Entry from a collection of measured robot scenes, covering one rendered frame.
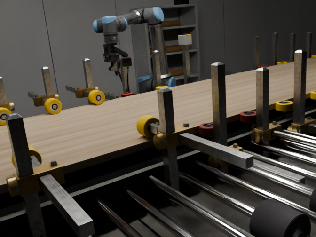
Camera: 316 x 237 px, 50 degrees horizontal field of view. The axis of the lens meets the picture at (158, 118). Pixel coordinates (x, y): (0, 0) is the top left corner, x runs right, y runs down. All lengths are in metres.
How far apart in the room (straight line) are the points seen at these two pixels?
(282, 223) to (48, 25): 4.25
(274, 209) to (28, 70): 4.14
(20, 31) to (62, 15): 0.58
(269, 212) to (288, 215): 0.04
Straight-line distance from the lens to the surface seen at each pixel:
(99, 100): 1.93
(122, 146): 1.22
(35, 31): 4.73
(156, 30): 2.83
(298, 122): 1.60
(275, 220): 0.87
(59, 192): 0.82
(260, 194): 1.06
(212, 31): 6.01
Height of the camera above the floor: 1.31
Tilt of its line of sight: 16 degrees down
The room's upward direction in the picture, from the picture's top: 5 degrees counter-clockwise
